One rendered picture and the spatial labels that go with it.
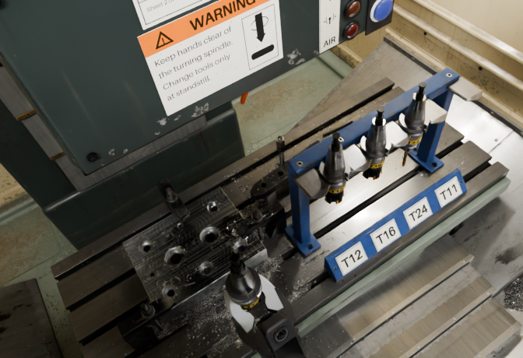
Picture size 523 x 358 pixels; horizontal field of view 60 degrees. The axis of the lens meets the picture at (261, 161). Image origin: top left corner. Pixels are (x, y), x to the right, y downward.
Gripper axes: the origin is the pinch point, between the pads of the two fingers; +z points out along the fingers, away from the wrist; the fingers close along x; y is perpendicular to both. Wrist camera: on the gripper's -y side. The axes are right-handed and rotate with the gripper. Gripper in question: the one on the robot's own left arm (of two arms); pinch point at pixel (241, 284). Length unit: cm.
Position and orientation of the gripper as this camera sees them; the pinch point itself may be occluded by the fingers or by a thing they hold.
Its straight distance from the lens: 86.2
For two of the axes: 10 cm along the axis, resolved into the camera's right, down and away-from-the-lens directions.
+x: 8.4, -4.8, 2.7
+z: -5.4, -6.4, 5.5
